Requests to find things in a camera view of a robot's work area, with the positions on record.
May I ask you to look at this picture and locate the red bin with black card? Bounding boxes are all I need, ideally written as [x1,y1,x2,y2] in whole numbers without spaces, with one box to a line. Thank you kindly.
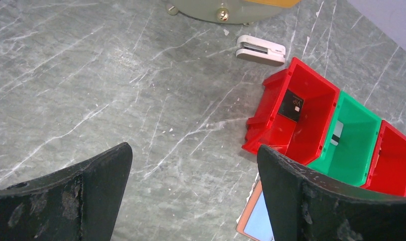
[242,57,340,165]

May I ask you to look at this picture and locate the green plastic bin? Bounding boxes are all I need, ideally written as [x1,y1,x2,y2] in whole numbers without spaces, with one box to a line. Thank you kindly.
[308,91,381,187]

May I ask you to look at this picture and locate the red bin with gold card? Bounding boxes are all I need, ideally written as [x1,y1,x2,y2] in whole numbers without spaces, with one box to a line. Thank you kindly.
[361,120,406,197]

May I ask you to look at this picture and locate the black credit card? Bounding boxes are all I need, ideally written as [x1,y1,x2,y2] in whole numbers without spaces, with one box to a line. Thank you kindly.
[278,89,304,123]

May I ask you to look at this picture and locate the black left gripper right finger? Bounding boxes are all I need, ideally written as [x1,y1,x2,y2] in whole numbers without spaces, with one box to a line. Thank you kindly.
[257,145,406,240]

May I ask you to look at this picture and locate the tan leather card holder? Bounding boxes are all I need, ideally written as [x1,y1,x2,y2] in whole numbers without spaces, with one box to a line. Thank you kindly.
[236,190,274,241]

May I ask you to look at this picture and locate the small white grey block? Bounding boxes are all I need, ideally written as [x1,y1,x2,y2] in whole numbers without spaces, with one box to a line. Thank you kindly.
[236,35,286,67]

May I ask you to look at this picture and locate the round white drawer cabinet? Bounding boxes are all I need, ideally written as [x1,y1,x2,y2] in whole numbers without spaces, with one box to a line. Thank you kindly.
[165,0,300,24]

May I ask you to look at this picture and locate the silver credit card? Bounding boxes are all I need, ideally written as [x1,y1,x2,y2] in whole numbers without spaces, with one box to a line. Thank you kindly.
[330,121,344,146]

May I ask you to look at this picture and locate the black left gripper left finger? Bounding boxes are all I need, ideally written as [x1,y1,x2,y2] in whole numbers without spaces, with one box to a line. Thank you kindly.
[0,142,133,240]

